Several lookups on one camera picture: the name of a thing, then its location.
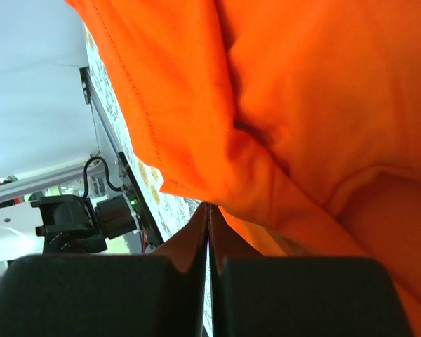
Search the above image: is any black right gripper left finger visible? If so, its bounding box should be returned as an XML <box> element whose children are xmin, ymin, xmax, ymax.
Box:
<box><xmin>0</xmin><ymin>203</ymin><xmax>208</xmax><ymax>336</ymax></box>

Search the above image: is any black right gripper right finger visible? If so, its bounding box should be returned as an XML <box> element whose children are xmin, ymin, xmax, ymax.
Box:
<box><xmin>208</xmin><ymin>205</ymin><xmax>413</xmax><ymax>336</ymax></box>

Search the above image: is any orange t-shirt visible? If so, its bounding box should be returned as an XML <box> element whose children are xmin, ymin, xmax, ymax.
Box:
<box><xmin>71</xmin><ymin>1</ymin><xmax>421</xmax><ymax>336</ymax></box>

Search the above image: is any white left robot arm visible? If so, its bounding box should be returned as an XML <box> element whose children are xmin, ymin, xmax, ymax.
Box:
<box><xmin>0</xmin><ymin>161</ymin><xmax>142</xmax><ymax>279</ymax></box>

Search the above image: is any floral patterned tablecloth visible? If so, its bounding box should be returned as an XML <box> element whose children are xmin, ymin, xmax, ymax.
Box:
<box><xmin>85</xmin><ymin>29</ymin><xmax>199</xmax><ymax>240</ymax></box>

